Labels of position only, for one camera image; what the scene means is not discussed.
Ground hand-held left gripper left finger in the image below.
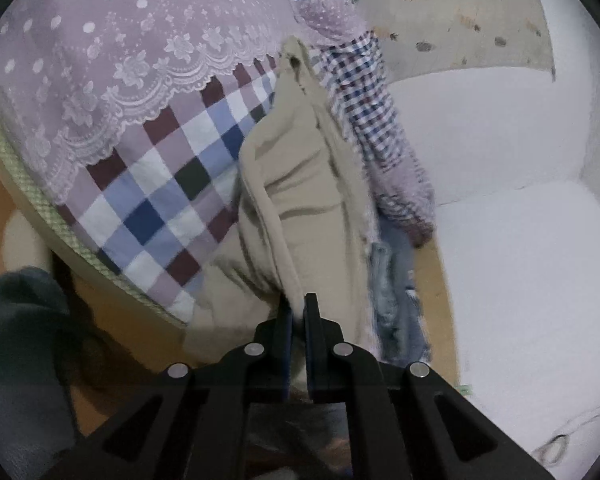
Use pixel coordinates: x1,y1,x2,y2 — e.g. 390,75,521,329
40,292,296,480

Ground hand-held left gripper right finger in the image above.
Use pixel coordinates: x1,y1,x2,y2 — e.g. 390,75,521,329
304,292,556,480

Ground khaki pants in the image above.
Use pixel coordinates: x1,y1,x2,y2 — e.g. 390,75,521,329
185,35,381,396

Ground small-check rolled quilt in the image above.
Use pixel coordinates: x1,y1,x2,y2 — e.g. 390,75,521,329
235,0,437,248

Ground person's grey knit clothing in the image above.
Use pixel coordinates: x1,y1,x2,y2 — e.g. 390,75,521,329
0,267,96,480

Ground checkered lace bedspread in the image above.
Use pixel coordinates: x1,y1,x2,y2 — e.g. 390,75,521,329
0,0,311,331

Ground thin grey cable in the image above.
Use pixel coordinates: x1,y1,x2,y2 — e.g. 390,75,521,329
530,402,600,466

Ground pineapple print wall cloth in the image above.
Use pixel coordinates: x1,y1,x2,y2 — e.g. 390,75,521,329
330,0,556,83

